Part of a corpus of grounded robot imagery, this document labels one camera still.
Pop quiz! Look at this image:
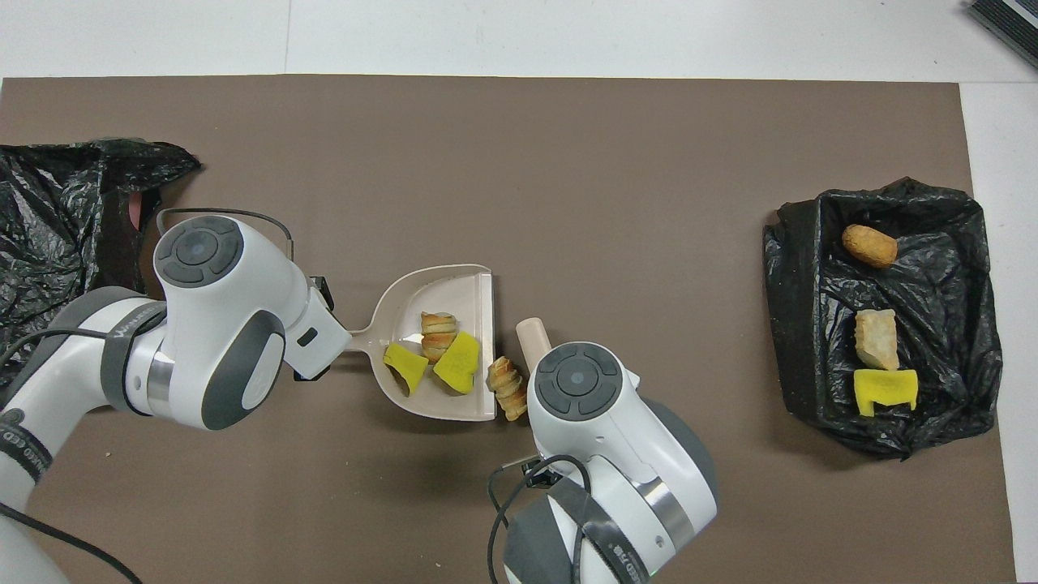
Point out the yellow sponge piece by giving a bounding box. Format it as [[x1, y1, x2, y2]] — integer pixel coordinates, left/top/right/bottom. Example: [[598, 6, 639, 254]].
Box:
[[432, 331, 481, 396], [383, 342, 429, 397], [853, 369, 920, 418]]

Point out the pale bread chunk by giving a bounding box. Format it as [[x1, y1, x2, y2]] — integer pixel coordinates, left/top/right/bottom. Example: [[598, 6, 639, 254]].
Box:
[[420, 311, 459, 363], [487, 355, 530, 423], [855, 308, 900, 371]]

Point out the beige plastic dustpan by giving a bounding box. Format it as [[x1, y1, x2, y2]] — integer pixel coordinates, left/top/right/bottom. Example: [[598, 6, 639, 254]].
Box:
[[345, 264, 497, 423]]

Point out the beige hand brush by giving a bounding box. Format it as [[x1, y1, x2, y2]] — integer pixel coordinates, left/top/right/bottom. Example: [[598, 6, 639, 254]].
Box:
[[516, 318, 552, 374]]

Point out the brown croquette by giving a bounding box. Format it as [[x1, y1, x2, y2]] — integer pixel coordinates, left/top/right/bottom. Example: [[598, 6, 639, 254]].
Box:
[[842, 224, 899, 269]]

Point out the bin with black bag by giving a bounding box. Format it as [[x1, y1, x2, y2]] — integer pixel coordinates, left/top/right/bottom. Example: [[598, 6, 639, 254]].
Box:
[[0, 138, 204, 390], [762, 177, 1005, 461]]

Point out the brown table mat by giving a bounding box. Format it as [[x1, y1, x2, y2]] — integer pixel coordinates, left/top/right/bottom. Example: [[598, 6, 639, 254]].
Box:
[[0, 75, 1019, 584]]

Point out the dark ribbed object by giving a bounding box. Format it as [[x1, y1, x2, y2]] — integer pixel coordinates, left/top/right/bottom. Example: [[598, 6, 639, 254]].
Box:
[[965, 0, 1038, 70]]

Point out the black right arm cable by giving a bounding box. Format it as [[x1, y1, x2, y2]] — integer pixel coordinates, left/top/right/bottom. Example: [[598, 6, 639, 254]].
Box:
[[487, 454, 593, 584]]

